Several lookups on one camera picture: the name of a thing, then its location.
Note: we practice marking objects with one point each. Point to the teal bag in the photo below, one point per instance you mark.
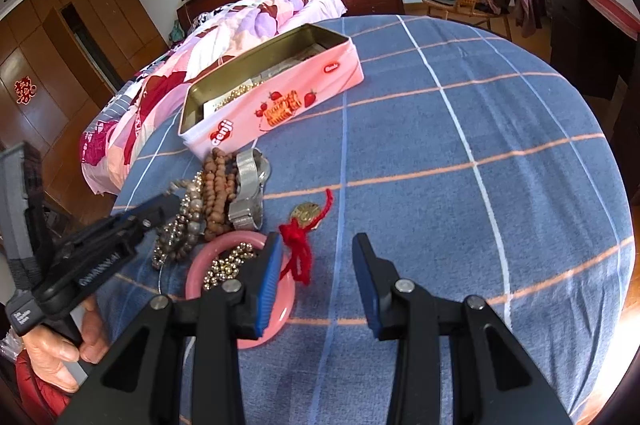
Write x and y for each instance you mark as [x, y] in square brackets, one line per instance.
[175, 32]

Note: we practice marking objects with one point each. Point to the black and white patterned cloth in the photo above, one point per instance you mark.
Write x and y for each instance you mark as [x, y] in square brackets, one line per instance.
[201, 18]

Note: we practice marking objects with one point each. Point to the pink patchwork quilt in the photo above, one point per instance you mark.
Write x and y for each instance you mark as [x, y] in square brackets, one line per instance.
[165, 75]

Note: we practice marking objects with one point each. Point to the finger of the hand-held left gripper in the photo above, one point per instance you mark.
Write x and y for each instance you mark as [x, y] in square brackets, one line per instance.
[160, 207]

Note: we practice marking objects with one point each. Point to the blue plaid tablecloth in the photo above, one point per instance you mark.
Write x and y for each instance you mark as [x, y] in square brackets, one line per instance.
[425, 185]

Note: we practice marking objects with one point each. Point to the dark wooden desk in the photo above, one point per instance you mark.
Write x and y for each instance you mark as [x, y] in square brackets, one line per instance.
[580, 35]

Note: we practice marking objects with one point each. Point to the person's left hand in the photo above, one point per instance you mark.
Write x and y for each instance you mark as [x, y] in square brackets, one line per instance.
[50, 355]

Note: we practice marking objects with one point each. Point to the brown wooden wardrobe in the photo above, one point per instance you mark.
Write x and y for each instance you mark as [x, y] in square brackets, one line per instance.
[30, 50]

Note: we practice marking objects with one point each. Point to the red paper decoration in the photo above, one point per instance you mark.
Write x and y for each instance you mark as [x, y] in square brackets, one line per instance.
[25, 90]

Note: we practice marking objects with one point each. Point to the pink bangle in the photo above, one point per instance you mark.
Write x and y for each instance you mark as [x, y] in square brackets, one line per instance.
[205, 255]

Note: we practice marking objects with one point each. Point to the white paper leaflet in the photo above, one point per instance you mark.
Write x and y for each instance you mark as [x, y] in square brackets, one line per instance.
[295, 61]

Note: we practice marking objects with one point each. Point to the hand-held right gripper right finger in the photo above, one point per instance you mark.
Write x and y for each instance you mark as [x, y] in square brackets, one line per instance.
[367, 290]

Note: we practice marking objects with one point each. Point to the pink tin box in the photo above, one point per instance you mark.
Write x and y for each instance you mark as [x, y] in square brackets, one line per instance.
[300, 85]

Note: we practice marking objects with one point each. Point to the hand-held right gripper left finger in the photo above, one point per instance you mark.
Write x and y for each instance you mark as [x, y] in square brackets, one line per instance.
[265, 290]

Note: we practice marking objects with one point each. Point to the silver metal watch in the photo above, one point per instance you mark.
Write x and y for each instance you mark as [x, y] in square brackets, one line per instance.
[247, 185]

